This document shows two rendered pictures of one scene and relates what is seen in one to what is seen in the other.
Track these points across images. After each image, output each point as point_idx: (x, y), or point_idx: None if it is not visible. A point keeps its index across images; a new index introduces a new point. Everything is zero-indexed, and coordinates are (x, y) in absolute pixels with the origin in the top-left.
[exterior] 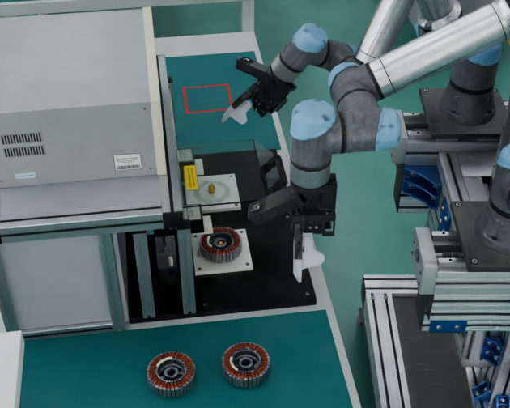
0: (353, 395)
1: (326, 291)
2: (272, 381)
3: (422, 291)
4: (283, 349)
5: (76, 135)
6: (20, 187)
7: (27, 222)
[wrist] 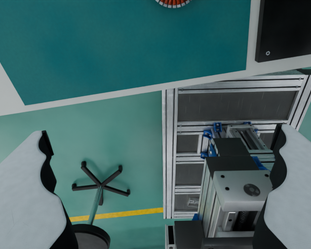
0: (144, 89)
1: (270, 71)
2: (156, 11)
3: (214, 176)
4: (199, 23)
5: None
6: None
7: None
